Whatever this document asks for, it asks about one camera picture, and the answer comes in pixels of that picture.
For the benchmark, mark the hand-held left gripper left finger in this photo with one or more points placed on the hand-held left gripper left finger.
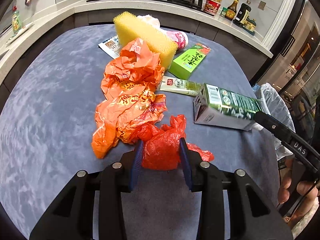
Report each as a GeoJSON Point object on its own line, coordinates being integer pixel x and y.
{"type": "Point", "coordinates": [137, 163]}

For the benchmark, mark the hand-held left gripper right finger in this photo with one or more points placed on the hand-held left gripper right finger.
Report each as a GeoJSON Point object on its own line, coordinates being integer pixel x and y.
{"type": "Point", "coordinates": [186, 165]}

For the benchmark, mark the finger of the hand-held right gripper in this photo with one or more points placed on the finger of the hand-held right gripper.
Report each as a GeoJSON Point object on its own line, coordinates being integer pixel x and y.
{"type": "Point", "coordinates": [273, 127]}

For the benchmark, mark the red plastic bag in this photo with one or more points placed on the red plastic bag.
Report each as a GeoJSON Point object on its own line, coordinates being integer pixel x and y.
{"type": "Point", "coordinates": [160, 150]}

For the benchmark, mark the bin with white liner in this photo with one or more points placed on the bin with white liner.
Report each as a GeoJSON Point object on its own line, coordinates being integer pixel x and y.
{"type": "Point", "coordinates": [275, 100]}

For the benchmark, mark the green drink carton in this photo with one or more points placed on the green drink carton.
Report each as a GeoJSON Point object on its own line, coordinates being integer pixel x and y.
{"type": "Point", "coordinates": [225, 105]}

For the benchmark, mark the pink patterned paper cup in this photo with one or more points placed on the pink patterned paper cup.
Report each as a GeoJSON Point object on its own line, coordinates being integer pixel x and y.
{"type": "Point", "coordinates": [178, 38]}

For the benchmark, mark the person's right forearm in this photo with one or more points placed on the person's right forearm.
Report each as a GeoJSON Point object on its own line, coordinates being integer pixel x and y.
{"type": "Point", "coordinates": [307, 222]}

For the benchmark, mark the person's right hand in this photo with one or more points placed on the person's right hand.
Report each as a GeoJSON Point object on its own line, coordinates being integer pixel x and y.
{"type": "Point", "coordinates": [285, 190]}

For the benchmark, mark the blue plastic bag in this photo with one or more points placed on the blue plastic bag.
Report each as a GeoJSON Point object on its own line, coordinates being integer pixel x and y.
{"type": "Point", "coordinates": [256, 90]}

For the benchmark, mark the orange printed plastic bag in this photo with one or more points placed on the orange printed plastic bag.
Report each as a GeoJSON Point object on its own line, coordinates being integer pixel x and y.
{"type": "Point", "coordinates": [130, 92]}

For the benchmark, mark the white green sauce sachet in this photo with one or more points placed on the white green sauce sachet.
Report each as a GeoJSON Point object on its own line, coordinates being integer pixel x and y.
{"type": "Point", "coordinates": [175, 83]}

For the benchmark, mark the flat green tea box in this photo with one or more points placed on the flat green tea box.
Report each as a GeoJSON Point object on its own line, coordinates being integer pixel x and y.
{"type": "Point", "coordinates": [187, 62]}

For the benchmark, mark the blue grey table cloth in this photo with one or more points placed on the blue grey table cloth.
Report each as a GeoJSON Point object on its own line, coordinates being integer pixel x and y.
{"type": "Point", "coordinates": [50, 105]}

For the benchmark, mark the dark soy sauce bottle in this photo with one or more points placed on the dark soy sauce bottle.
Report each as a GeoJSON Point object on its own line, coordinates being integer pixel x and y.
{"type": "Point", "coordinates": [243, 15]}

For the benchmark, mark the white blue snack packet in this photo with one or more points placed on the white blue snack packet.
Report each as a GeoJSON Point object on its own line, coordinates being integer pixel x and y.
{"type": "Point", "coordinates": [111, 46]}

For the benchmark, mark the brown sauce bottle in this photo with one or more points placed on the brown sauce bottle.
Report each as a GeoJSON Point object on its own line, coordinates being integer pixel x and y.
{"type": "Point", "coordinates": [232, 11]}

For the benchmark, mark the small green lidded jar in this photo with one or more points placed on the small green lidded jar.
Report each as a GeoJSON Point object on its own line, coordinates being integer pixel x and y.
{"type": "Point", "coordinates": [223, 12]}

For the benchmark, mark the yellow sponge block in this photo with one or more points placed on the yellow sponge block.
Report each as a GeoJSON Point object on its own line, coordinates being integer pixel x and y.
{"type": "Point", "coordinates": [140, 32]}

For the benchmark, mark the red instant noodle cup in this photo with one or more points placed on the red instant noodle cup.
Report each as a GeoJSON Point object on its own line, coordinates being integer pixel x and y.
{"type": "Point", "coordinates": [212, 7]}

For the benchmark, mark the white crumpled tissue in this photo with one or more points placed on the white crumpled tissue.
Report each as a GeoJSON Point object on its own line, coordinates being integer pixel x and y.
{"type": "Point", "coordinates": [150, 19]}

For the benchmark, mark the white kitchen counter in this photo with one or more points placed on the white kitchen counter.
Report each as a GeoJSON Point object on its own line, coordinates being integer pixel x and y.
{"type": "Point", "coordinates": [125, 8]}

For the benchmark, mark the green dish soap bottle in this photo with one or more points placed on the green dish soap bottle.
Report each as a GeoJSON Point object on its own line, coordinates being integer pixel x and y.
{"type": "Point", "coordinates": [16, 21]}

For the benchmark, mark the wall switch plate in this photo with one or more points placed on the wall switch plate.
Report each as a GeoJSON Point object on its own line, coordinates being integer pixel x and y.
{"type": "Point", "coordinates": [262, 5]}

